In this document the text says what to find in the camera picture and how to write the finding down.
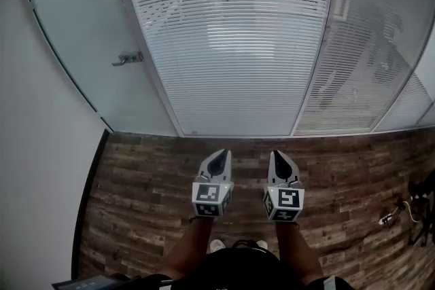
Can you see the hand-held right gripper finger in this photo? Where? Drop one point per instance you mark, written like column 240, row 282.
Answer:
column 272, row 169

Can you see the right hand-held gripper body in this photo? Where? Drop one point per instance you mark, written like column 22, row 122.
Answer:
column 289, row 198

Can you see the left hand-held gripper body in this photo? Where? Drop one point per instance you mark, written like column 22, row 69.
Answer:
column 207, row 195

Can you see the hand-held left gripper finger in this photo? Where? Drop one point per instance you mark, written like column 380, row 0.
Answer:
column 228, row 163

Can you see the white window blinds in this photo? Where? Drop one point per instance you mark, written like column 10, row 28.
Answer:
column 231, row 78

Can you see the person's right forearm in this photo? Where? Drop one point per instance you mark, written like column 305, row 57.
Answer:
column 299, row 254

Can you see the person's left forearm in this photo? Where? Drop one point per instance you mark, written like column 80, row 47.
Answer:
column 193, row 248

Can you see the person's left white shoe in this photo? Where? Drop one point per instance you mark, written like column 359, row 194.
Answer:
column 216, row 244

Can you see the person's white shoe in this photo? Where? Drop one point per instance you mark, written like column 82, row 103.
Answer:
column 216, row 244
column 262, row 244

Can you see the person's right white shoe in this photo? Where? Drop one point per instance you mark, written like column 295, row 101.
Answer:
column 262, row 244

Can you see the person's black clothing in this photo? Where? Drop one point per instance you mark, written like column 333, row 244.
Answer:
column 238, row 271

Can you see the white power strip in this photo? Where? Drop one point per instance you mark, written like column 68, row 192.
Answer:
column 385, row 220

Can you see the black skirting board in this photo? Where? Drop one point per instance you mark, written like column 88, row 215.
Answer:
column 89, row 186

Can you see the black tripod stand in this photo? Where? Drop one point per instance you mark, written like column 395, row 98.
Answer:
column 425, row 193

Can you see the frosted glass door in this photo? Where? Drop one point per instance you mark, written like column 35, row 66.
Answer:
column 85, row 27

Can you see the grey aluminium frame post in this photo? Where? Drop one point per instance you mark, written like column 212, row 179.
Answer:
column 147, row 54
column 312, row 78

